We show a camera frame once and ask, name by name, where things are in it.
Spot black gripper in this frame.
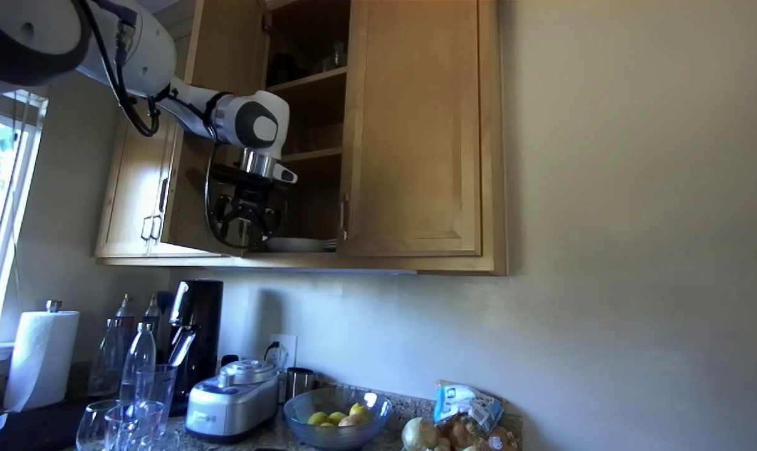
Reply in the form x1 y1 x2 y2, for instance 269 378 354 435
224 179 278 253

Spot wooden cabinet shelf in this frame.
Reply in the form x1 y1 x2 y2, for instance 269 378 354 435
267 65 348 95
278 146 346 165

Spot black power plug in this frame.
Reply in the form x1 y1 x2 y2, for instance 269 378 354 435
264 338 285 370

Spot small dark metal cup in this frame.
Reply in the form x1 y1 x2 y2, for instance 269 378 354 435
280 365 322 405

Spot silver kettle lid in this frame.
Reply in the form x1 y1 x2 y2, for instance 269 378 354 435
183 358 283 443

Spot clear plastic bottle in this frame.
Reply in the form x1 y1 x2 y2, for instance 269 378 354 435
117 320 160 409

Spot clear glass bottles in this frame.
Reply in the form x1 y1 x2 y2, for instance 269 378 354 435
87 290 136 399

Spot clear glass fruit bowl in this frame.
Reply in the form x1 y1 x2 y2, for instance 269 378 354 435
280 385 396 451

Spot clear drinking glass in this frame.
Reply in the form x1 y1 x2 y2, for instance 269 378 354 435
120 399 170 451
74 399 125 451

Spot white paper towel roll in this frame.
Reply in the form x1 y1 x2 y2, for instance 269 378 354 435
6 298 80 415

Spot white framed window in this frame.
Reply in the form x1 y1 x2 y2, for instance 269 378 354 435
0 86 47 346

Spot pale yellow onion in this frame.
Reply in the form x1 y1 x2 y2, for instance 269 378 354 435
398 414 440 451

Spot blue white food package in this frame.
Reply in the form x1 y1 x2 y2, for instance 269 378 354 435
431 382 506 435

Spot brown onion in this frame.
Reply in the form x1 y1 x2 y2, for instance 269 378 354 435
440 415 482 451

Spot white wall outlet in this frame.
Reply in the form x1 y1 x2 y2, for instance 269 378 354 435
267 334 299 370

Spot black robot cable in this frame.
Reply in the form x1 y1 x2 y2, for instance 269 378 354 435
76 0 269 253

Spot wooden cabinet frame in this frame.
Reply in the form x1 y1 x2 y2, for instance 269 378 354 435
91 0 510 278

